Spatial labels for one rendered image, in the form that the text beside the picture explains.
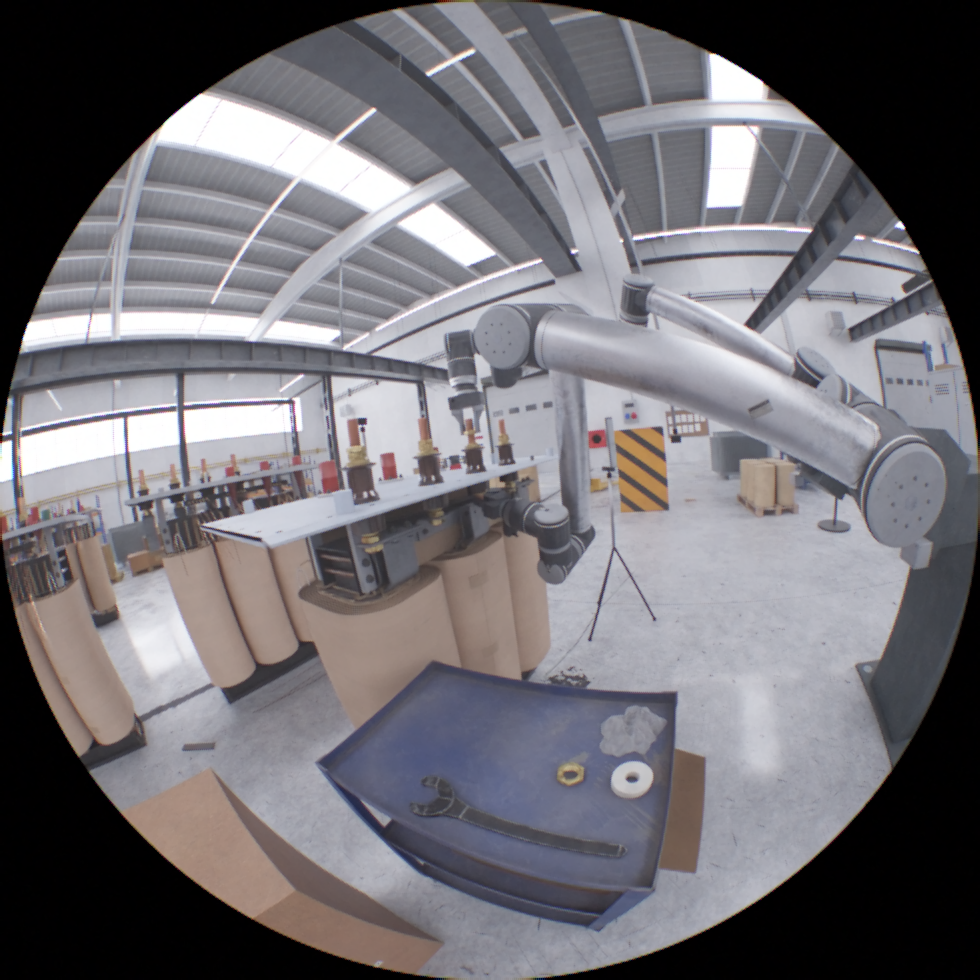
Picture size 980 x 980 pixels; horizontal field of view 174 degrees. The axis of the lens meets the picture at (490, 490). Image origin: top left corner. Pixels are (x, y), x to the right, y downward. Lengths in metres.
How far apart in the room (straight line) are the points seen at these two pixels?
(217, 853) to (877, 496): 1.20
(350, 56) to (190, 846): 3.95
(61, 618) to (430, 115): 4.65
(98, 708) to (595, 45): 11.51
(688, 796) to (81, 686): 2.72
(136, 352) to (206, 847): 9.02
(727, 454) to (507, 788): 8.91
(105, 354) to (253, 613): 7.82
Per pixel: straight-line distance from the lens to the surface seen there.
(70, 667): 2.54
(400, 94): 3.67
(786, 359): 1.47
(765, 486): 5.56
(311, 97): 9.87
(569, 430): 0.96
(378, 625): 0.90
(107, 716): 2.65
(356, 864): 1.66
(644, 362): 0.60
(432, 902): 1.52
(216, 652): 2.47
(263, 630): 2.53
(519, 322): 0.67
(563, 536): 0.98
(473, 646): 1.34
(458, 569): 1.18
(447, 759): 0.72
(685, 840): 0.73
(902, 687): 2.16
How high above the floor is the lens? 1.45
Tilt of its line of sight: 7 degrees down
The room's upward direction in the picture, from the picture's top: 8 degrees counter-clockwise
